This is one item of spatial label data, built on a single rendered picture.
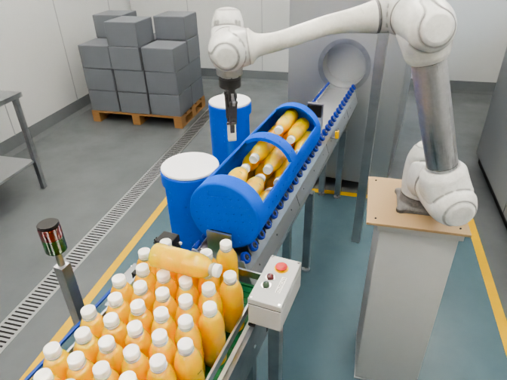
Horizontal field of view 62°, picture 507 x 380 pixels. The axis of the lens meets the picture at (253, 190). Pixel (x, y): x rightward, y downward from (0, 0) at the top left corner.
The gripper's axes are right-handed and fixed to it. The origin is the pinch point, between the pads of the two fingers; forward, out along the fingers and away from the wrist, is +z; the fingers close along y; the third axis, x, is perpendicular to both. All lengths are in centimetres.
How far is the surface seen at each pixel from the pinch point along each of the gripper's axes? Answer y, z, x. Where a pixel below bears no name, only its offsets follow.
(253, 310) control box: -57, 31, 6
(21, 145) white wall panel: 332, 137, 180
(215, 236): -16.9, 33.0, 10.5
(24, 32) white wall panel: 384, 29, 158
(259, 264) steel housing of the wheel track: -19, 48, -6
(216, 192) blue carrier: -12.0, 17.5, 8.6
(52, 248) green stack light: -30, 18, 60
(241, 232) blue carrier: -17.7, 32.4, 1.1
